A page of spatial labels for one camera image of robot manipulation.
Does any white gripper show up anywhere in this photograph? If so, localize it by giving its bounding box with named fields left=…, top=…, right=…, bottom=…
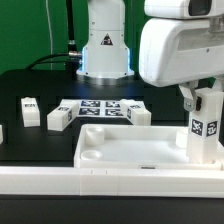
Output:
left=139, top=18, right=224, bottom=112

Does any white desk tabletop tray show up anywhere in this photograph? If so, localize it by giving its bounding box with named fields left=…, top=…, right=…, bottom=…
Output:
left=74, top=124, right=224, bottom=171

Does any fiducial marker sheet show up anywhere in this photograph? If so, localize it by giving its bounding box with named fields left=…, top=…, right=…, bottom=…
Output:
left=78, top=100, right=122, bottom=117

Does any black vertical pole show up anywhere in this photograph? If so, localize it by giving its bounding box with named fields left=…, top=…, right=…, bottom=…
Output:
left=66, top=0, right=77, bottom=72

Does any white block left edge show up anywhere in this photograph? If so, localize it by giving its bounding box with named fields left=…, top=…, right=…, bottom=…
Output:
left=0, top=125, right=3, bottom=145

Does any black cable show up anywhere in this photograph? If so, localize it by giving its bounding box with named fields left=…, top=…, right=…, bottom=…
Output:
left=25, top=52, right=83, bottom=70

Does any white cable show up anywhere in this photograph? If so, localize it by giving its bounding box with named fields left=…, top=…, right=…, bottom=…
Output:
left=45, top=0, right=54, bottom=71

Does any white fixture wall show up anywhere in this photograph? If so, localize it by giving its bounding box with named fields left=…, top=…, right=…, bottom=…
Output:
left=0, top=166, right=224, bottom=198

